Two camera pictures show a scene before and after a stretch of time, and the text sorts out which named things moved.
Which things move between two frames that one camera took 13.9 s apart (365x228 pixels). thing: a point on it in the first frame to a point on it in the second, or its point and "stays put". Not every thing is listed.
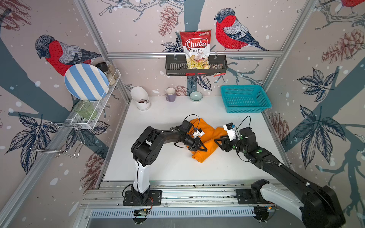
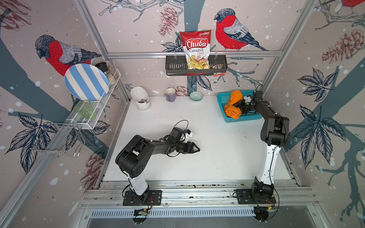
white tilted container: (141, 98) stays put
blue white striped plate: (87, 82) stays put
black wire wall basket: (177, 65) stays put
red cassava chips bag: (196, 44) stays put
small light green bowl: (196, 96) stays put
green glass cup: (84, 108) stays put
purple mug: (170, 94) stays put
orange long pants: (211, 134) to (231, 110)
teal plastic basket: (244, 99) to (224, 99)
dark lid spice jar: (103, 66) stays put
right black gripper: (224, 141) to (239, 105)
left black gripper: (197, 142) to (191, 149)
